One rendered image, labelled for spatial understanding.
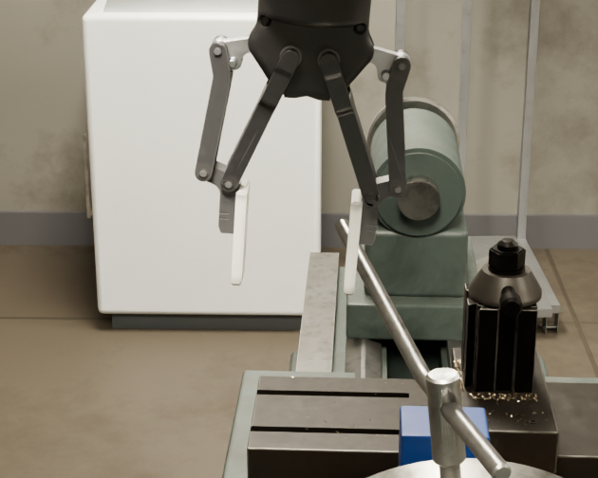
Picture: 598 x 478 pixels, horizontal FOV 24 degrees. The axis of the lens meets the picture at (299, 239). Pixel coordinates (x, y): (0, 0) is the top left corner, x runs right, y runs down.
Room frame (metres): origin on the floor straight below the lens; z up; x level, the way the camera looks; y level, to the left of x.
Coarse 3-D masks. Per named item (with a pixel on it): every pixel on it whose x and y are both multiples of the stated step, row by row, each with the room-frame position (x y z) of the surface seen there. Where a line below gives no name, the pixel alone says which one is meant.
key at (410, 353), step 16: (336, 224) 1.02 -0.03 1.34; (368, 272) 0.95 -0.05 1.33; (368, 288) 0.94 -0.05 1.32; (384, 288) 0.93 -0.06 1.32; (384, 304) 0.91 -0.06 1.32; (384, 320) 0.90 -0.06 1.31; (400, 320) 0.89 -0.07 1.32; (400, 336) 0.88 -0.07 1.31; (416, 352) 0.86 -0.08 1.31; (416, 368) 0.84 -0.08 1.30; (448, 416) 0.77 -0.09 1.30; (464, 416) 0.76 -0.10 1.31; (464, 432) 0.75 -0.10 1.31; (480, 432) 0.74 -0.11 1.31; (480, 448) 0.72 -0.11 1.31; (496, 464) 0.70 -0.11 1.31
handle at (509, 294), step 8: (504, 288) 1.37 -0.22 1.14; (512, 288) 1.37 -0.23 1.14; (504, 296) 1.34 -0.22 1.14; (512, 296) 1.34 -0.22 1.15; (504, 304) 1.33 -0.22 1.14; (512, 304) 1.33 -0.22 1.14; (520, 304) 1.33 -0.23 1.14; (504, 312) 1.33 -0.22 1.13; (512, 312) 1.33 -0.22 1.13; (520, 312) 1.33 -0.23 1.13
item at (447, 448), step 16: (448, 368) 0.80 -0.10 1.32; (432, 384) 0.79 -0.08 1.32; (448, 384) 0.79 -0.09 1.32; (432, 400) 0.79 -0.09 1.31; (448, 400) 0.79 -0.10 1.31; (432, 416) 0.79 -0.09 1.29; (432, 432) 0.79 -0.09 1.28; (448, 432) 0.79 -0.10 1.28; (432, 448) 0.79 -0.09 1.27; (448, 448) 0.79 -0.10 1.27; (464, 448) 0.79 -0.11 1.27; (448, 464) 0.79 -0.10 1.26
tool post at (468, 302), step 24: (480, 312) 1.36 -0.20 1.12; (528, 312) 1.36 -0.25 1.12; (480, 336) 1.36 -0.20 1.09; (504, 336) 1.37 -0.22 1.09; (528, 336) 1.36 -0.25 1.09; (480, 360) 1.36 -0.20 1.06; (504, 360) 1.37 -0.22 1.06; (528, 360) 1.36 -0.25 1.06; (480, 384) 1.36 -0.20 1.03; (504, 384) 1.37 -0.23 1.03; (528, 384) 1.36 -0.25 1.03
